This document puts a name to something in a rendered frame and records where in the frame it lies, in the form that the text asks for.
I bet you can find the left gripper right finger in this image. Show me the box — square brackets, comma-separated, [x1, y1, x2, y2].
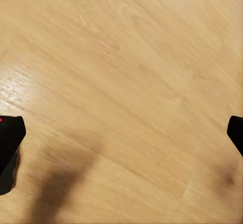
[227, 115, 243, 156]

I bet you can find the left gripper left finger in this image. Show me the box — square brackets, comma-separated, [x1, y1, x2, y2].
[0, 116, 26, 176]

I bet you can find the digital camera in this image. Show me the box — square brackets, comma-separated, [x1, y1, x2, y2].
[0, 115, 17, 195]

